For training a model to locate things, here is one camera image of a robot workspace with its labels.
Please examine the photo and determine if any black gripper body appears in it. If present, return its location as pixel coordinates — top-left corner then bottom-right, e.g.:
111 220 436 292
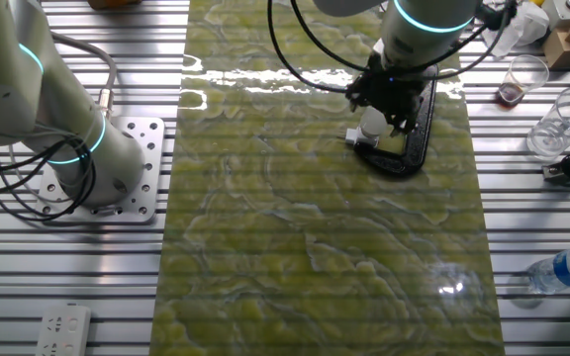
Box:
353 51 428 118

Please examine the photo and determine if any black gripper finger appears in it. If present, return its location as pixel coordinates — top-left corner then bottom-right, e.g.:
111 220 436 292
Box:
344 78 373 113
384 106 420 137

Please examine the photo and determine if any white light bulb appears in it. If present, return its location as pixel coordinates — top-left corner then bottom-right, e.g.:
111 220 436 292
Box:
359 107 389 139

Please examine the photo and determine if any black C-clamp with steel screw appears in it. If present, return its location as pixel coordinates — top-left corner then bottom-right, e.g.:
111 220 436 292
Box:
351 63 439 178

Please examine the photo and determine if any plastic cup with brown liquid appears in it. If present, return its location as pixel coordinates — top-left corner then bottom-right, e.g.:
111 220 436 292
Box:
493 53 551 109

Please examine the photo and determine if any green marble pattern mat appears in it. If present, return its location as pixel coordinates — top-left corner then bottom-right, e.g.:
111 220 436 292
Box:
148 0 507 356

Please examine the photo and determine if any small cardboard box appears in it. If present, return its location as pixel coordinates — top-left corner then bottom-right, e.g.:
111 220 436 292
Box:
542 27 570 70

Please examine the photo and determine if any grey emergency stop box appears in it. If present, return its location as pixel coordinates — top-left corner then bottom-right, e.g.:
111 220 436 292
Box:
541 0 570 31

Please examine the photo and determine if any water bottle with blue cap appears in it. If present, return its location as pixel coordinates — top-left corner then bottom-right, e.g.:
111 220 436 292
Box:
525 244 570 297

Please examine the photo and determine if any white power strip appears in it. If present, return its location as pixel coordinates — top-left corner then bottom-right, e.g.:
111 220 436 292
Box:
35 304 92 356

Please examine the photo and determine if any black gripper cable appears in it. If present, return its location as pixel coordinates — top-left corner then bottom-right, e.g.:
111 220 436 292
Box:
266 0 517 94

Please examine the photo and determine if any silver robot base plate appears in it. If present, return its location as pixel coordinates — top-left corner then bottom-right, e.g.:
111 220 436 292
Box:
35 116 166 224

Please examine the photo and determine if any thick grey robot cable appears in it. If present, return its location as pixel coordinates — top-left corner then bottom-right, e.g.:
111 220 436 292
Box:
51 32 118 120

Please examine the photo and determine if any thin black base cable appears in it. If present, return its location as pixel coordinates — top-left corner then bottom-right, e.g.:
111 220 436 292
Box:
0 137 98 223

